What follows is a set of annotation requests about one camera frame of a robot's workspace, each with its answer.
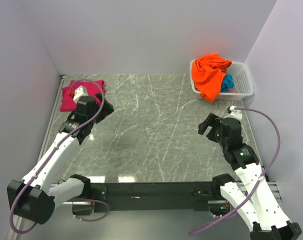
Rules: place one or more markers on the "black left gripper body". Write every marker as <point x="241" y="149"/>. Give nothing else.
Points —
<point x="97" y="108"/>

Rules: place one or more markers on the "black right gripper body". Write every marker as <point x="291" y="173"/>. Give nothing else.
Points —
<point x="222" y="140"/>

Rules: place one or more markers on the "magenta red t shirt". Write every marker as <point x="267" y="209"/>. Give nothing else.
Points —
<point x="68" y="105"/>

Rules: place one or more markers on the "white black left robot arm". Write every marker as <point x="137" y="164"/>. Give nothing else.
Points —
<point x="33" y="197"/>

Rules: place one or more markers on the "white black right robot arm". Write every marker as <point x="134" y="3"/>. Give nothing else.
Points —
<point x="258" y="207"/>

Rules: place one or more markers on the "dusty pink t shirt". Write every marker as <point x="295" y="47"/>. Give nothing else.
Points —
<point x="230" y="91"/>

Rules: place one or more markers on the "teal blue t shirt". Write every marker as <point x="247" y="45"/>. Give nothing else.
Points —
<point x="227" y="83"/>

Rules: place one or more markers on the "orange t shirt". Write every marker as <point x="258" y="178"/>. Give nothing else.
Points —
<point x="207" y="73"/>

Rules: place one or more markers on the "white plastic laundry basket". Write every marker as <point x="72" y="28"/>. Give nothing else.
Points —
<point x="242" y="83"/>

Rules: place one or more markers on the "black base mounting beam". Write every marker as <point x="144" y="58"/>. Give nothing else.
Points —
<point x="134" y="196"/>

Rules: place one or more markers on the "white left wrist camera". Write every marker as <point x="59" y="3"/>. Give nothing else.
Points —
<point x="81" y="91"/>

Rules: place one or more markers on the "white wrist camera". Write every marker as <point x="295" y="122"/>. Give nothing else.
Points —
<point x="234" y="113"/>
<point x="81" y="91"/>

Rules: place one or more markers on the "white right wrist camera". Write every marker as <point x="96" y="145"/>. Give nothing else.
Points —
<point x="234" y="113"/>

